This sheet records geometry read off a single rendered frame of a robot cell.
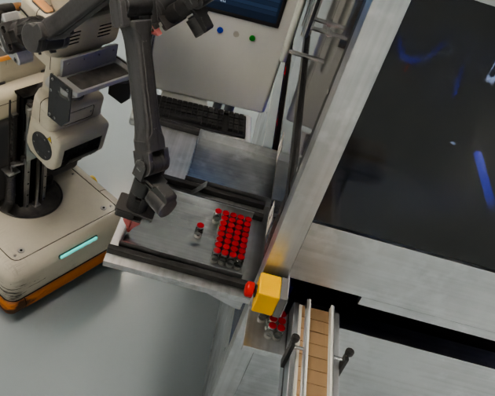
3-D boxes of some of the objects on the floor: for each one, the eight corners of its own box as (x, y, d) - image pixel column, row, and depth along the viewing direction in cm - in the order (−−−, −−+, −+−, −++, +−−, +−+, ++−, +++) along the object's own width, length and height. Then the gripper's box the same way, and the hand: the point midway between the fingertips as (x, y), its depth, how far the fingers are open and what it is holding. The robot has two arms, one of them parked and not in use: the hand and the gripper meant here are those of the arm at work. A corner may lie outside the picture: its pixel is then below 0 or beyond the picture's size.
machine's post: (207, 448, 231) (499, -219, 97) (203, 463, 226) (507, -213, 92) (188, 444, 230) (459, -232, 96) (185, 460, 225) (464, -227, 92)
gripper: (163, 188, 170) (148, 228, 179) (126, 176, 168) (113, 216, 178) (157, 206, 164) (143, 244, 174) (119, 192, 163) (107, 232, 173)
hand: (129, 228), depth 176 cm, fingers closed, pressing on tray
